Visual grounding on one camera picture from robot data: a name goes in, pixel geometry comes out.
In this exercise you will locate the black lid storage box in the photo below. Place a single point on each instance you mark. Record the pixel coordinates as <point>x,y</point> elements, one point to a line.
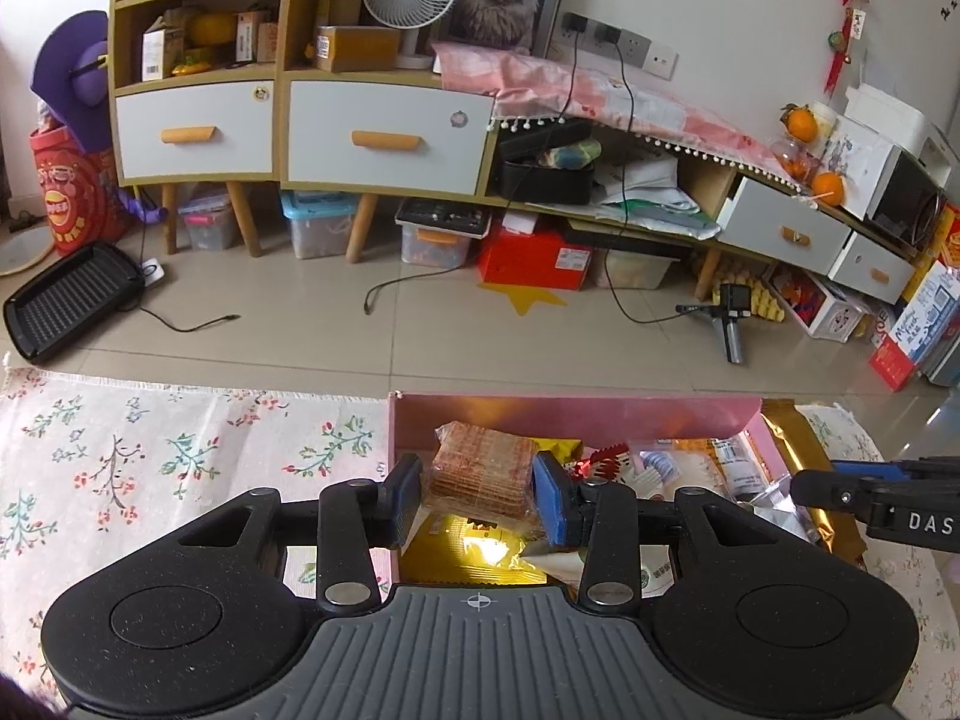
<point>439,240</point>

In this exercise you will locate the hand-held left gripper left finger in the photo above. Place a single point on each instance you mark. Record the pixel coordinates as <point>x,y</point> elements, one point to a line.
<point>409,491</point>

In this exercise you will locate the large plain yellow packet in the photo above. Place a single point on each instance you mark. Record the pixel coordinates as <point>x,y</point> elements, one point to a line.
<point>480,547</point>

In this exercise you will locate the red printed bag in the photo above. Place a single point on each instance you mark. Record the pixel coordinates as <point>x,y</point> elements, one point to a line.
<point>75,187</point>

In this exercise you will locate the yellow egg tray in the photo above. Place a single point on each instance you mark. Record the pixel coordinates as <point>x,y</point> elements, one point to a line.
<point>765,304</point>

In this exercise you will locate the clear orange wafer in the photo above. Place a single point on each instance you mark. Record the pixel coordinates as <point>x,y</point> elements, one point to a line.
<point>480,469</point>

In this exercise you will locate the purple hat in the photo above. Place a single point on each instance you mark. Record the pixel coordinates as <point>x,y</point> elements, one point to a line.
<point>67,67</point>

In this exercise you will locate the cardboard box white label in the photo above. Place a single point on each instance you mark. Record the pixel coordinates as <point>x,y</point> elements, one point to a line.
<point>161,52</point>

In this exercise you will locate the clear white snack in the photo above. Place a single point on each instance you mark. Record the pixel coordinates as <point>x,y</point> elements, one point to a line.
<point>658,465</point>

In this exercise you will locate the black camera gimbal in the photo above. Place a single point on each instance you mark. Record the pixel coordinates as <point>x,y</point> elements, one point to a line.
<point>731,330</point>

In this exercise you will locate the red cardboard box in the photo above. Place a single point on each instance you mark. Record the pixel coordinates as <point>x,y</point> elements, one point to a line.
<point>532,259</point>

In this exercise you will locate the blue lid storage box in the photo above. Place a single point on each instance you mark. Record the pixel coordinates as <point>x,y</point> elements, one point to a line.
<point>319,229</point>

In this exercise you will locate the clear bag of fruit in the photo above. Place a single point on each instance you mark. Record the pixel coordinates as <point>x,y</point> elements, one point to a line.
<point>795,161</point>

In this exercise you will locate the red snack packet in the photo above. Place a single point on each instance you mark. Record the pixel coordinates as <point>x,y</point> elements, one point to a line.
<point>600,461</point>

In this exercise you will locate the low wooden media cabinet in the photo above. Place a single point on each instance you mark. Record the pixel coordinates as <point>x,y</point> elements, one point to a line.
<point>709,176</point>

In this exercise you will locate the yellow toy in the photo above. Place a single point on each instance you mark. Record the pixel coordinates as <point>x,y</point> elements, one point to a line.
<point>206,30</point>

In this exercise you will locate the pink cardboard box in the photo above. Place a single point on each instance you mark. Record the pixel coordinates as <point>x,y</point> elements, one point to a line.
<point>562,412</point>

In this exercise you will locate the white red printed box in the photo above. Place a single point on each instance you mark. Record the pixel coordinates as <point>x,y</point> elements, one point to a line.
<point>825,311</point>

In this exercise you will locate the pile of papers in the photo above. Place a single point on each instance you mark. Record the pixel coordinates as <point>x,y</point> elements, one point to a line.
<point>652,195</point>

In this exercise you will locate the orange fruit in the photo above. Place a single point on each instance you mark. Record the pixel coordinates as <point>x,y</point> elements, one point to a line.
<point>829,189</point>
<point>799,122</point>

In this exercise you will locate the clear storage box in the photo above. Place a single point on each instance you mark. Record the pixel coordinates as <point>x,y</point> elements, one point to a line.
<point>206,225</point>
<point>637,270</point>

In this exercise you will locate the white foam box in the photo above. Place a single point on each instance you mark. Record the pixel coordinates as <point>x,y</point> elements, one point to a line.
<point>892,112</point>

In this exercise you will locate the yellow red box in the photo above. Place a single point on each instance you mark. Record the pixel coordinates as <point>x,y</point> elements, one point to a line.
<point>946,240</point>

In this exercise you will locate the white wall socket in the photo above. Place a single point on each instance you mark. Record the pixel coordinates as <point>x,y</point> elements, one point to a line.
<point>662,61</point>

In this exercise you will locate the wall socket with plugs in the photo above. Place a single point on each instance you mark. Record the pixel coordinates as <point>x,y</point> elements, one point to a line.
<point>637,45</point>

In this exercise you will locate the round white disc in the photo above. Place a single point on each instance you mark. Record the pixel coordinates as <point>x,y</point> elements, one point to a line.
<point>22,251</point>

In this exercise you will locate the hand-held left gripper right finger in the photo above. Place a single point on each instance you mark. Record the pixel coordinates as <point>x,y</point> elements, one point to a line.
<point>551,499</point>

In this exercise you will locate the gold brown snack packet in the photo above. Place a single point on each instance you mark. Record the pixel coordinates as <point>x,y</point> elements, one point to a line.
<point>795,427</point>

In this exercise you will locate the pink patterned cloth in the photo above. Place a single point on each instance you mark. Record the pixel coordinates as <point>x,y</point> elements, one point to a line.
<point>540,82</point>

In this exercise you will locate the white printed gift box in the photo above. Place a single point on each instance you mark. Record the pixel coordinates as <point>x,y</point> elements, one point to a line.
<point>862,157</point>

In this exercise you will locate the yellow star floor sticker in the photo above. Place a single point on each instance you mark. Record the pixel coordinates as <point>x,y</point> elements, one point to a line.
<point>529,298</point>

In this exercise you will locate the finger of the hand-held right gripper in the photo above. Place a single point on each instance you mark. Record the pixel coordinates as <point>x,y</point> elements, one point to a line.
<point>870,469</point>
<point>832,495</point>

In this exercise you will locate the brown cardboard box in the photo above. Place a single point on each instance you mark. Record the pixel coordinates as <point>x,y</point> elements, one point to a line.
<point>349,49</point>

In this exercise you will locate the small cardboard box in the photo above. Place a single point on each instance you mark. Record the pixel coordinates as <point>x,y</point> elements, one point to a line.
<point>255,36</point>

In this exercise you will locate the white toaster oven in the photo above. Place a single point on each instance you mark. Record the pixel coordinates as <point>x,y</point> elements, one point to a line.
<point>900,199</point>

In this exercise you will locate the black grill pan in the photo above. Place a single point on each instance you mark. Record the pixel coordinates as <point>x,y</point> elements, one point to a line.
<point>67,304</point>

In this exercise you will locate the floral tablecloth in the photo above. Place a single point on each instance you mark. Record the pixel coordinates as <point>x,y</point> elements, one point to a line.
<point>150,450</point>

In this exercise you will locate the hanging red charm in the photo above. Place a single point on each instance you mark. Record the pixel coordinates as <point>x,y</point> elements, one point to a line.
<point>838,41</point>

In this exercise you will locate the wooden shelf cabinet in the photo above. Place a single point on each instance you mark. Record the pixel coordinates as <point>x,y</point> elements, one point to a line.
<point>300,15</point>

